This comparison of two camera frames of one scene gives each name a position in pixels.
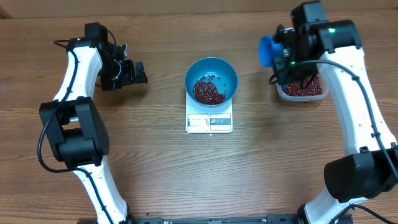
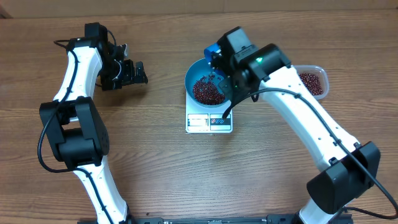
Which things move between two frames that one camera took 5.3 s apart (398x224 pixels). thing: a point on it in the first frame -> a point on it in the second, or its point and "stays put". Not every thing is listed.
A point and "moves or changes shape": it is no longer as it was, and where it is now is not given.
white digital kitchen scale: [208, 120] stays put
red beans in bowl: [206, 93] stays put
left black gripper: [130, 76] stays put
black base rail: [217, 219] stays put
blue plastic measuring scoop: [268, 50] moves or changes shape
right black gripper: [280, 66] -> [229, 87]
